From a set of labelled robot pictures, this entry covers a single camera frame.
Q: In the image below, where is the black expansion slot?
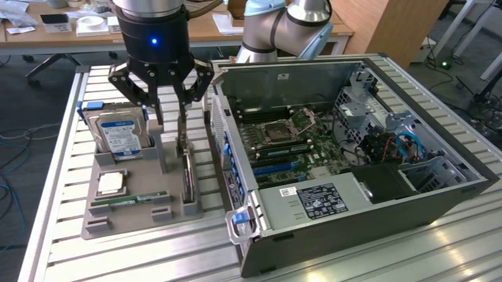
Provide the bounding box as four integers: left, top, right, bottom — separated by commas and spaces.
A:
250, 157, 296, 170

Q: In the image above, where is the dark grey PC case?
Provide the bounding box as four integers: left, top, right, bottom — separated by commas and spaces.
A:
203, 52, 501, 278

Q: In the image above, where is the black wire connector bundle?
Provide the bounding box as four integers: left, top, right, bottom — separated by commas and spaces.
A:
357, 133, 396, 165

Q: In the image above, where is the green RAM stick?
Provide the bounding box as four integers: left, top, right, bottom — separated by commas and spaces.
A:
257, 143, 316, 160
93, 190, 170, 208

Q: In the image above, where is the white floor cable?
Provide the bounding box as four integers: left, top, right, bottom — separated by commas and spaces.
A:
0, 122, 61, 141

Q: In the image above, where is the cardboard box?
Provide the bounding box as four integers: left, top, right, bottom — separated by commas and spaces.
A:
227, 0, 248, 21

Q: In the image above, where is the clear plastic bag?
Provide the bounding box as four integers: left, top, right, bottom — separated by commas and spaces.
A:
0, 0, 41, 27

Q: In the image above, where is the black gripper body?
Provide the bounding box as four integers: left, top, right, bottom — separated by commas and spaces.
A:
117, 8, 197, 88

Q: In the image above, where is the white box black top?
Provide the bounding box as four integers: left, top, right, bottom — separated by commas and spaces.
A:
41, 14, 74, 34

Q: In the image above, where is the green motherboard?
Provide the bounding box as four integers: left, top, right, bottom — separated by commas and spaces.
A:
234, 104, 354, 189

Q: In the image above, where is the red wire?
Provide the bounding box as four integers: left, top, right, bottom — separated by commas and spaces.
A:
386, 136, 398, 162

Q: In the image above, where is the tall perforated disk bay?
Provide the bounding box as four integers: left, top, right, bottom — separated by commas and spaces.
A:
334, 69, 420, 139

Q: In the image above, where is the white red adapter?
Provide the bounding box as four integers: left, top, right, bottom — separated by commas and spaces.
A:
416, 43, 433, 64

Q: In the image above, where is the grey power supply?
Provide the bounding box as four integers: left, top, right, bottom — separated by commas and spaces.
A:
257, 172, 374, 231

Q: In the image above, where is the black green graphics card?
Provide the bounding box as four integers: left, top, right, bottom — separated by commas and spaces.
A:
177, 113, 199, 204

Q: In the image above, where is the CPU socket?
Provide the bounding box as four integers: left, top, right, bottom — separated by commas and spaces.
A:
264, 120, 296, 140

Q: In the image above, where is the dark small container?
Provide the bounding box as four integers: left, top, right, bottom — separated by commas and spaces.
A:
91, 0, 114, 14

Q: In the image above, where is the black chair base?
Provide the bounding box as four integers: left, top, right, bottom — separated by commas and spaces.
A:
25, 52, 86, 86

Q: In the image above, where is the hard disk blue carrier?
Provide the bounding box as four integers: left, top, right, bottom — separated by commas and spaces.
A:
78, 100, 157, 162

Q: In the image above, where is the small white box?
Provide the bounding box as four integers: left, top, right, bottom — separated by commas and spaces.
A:
107, 15, 123, 35

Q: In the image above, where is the white table frame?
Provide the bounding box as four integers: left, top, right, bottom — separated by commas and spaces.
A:
429, 0, 502, 82

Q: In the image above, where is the black plastic shroud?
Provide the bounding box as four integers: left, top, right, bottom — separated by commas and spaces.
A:
350, 163, 420, 205

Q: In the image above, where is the blue wire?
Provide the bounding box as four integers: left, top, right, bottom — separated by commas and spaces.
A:
393, 131, 428, 163

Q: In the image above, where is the low metal disk bay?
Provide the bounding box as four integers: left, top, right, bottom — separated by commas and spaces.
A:
398, 155, 470, 194

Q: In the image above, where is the grey parts rack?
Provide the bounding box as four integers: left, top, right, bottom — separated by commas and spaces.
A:
81, 118, 206, 240

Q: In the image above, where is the blue floor cable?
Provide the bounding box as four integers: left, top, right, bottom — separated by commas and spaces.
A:
0, 140, 33, 253

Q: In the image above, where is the white paper stack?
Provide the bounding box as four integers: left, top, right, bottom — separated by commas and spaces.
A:
211, 12, 246, 36

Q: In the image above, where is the grey card retention latch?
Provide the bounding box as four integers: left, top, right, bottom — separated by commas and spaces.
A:
203, 63, 227, 114

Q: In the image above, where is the silver CPU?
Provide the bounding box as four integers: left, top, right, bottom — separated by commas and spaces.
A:
98, 173, 129, 194

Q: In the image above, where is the metal socket cover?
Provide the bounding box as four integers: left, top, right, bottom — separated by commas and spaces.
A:
289, 107, 318, 135

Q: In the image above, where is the grey case handle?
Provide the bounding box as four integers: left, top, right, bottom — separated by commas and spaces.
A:
225, 204, 261, 245

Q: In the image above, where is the white box round hole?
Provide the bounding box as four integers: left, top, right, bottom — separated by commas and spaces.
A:
75, 16, 111, 38

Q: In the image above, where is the curved black wire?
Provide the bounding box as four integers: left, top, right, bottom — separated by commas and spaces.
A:
338, 140, 370, 165

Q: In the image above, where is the silver chipset heatsink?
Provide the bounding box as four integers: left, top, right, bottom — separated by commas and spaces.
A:
309, 167, 332, 180

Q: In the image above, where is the wooden cabinet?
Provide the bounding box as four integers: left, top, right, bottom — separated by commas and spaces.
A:
329, 0, 452, 69

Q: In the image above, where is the black stand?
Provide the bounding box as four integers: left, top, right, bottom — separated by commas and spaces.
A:
454, 75, 502, 136

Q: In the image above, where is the blue expansion slot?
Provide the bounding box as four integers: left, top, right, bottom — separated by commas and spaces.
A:
253, 163, 298, 177

